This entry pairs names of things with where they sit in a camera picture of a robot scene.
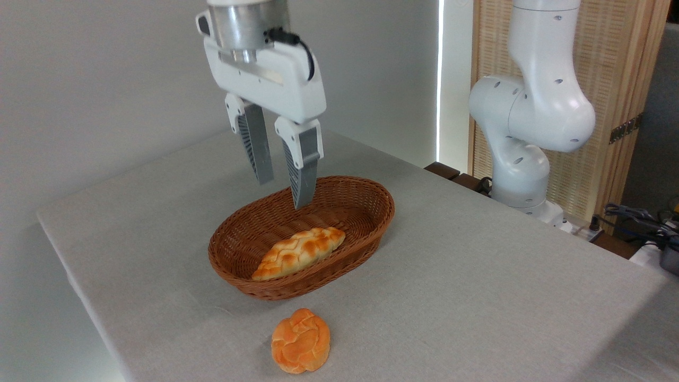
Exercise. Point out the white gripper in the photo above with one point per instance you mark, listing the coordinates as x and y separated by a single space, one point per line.
281 87

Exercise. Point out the long braided bread loaf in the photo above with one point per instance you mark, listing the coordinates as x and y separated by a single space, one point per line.
297 252

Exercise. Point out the brown wicker oval basket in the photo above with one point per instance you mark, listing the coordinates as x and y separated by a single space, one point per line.
238 249

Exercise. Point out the round orange bread bun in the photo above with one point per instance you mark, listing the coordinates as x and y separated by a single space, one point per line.
299 342

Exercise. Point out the silver wrist flange cylinder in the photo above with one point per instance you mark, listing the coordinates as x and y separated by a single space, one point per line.
238 26

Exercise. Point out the grey tablecloth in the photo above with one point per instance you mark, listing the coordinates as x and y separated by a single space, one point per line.
530 297

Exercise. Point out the dark metal screen hinge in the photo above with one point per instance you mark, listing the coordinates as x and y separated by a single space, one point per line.
626 129

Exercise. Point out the bamboo folding screen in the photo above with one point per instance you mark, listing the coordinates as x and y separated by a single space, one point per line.
615 63

